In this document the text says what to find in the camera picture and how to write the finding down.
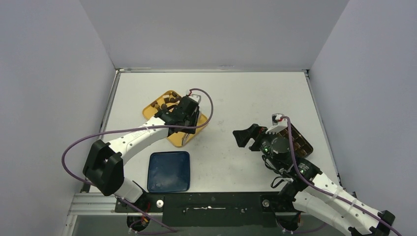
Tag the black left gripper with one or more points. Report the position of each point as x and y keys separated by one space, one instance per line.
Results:
x=194 y=117

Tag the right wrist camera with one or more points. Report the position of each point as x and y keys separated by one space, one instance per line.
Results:
x=279 y=123

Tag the blue box lid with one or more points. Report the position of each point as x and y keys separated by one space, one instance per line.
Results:
x=169 y=172

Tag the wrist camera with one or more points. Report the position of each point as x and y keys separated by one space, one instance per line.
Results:
x=196 y=97
x=279 y=123

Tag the yellow tray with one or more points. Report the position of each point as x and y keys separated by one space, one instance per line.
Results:
x=168 y=99

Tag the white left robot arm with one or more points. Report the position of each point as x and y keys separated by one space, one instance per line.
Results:
x=104 y=166

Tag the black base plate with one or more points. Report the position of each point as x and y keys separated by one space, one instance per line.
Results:
x=218 y=209

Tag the blue chocolate box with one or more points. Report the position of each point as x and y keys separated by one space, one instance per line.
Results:
x=302 y=148

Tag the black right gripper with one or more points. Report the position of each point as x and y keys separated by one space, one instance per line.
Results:
x=255 y=140

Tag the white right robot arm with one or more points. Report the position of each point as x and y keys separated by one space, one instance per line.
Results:
x=307 y=188

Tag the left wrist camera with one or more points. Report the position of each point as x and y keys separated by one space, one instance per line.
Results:
x=196 y=97

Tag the aluminium frame rail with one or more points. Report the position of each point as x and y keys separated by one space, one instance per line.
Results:
x=95 y=204

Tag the metal tweezers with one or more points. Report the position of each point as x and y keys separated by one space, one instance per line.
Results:
x=185 y=138

